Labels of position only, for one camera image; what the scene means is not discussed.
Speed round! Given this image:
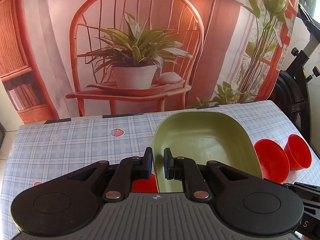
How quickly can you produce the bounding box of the large red bowl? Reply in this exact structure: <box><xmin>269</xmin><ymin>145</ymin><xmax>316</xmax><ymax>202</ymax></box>
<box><xmin>254</xmin><ymin>139</ymin><xmax>290</xmax><ymax>184</ymax></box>

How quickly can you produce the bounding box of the printed room backdrop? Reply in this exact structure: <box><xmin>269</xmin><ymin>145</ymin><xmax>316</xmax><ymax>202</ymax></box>
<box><xmin>1</xmin><ymin>0</ymin><xmax>299</xmax><ymax>124</ymax></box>

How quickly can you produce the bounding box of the black exercise bike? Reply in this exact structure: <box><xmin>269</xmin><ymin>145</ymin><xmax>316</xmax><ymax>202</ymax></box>
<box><xmin>268</xmin><ymin>4</ymin><xmax>319</xmax><ymax>145</ymax></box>

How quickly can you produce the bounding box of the blue plaid tablecloth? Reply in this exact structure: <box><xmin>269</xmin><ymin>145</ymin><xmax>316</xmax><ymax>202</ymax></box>
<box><xmin>0</xmin><ymin>100</ymin><xmax>307</xmax><ymax>240</ymax></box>

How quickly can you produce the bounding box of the small red bowl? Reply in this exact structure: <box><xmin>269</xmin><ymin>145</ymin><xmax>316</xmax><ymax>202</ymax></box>
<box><xmin>284</xmin><ymin>134</ymin><xmax>312</xmax><ymax>171</ymax></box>

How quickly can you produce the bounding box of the medium red bowl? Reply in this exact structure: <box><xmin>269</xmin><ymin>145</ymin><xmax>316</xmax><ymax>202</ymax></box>
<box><xmin>131</xmin><ymin>174</ymin><xmax>158</xmax><ymax>193</ymax></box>

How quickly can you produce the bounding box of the green plate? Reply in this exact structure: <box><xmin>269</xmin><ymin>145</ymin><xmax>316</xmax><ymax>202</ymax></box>
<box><xmin>152</xmin><ymin>111</ymin><xmax>263</xmax><ymax>193</ymax></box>

